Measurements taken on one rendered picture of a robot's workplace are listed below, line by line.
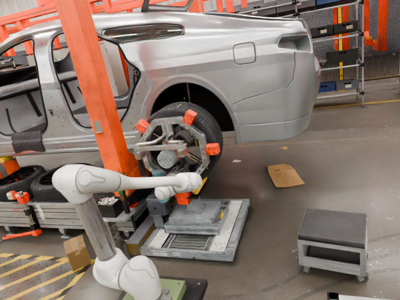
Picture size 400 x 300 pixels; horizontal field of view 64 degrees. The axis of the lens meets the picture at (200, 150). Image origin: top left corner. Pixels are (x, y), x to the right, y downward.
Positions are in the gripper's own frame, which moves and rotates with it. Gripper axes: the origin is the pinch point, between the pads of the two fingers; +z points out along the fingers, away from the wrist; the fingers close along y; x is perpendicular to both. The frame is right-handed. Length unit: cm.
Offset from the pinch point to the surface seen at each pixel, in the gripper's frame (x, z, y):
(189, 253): -77, 1, -12
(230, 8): 129, 638, -88
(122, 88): 1, 446, -318
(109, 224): -47, -6, -73
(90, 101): 51, 11, -70
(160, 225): -73, 32, -51
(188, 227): -68, 23, -19
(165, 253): -78, 1, -33
